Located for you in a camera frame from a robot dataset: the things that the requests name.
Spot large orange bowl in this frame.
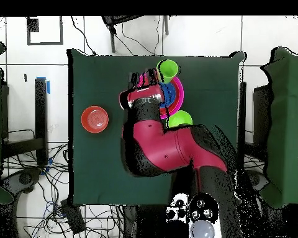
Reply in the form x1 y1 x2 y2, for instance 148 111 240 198
160 78 181 117

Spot black metal stand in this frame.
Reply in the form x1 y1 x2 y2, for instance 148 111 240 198
238 81 273 169
1 77 48 167

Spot black power brick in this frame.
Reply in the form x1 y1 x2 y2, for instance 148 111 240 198
60 198 87 235

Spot small orange bowl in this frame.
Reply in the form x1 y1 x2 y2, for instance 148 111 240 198
81 105 109 134

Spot black floor cable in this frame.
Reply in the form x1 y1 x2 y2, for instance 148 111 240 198
120 15 163 56
70 15 97 56

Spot black camera tripod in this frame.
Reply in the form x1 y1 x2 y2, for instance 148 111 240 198
101 15 171 54

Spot tangled cable bundle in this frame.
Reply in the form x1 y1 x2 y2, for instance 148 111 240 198
2 143 124 238

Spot blue tape strip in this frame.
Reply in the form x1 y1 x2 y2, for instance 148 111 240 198
35 76 51 95

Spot dark green tablecloth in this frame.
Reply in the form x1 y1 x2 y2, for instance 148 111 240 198
66 48 246 208

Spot small dark blue bowl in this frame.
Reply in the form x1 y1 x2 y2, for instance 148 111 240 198
160 82 177 107

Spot small green bowl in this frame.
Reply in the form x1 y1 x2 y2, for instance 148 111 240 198
167 110 194 128

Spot green cup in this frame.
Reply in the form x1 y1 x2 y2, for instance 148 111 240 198
156 59 179 84

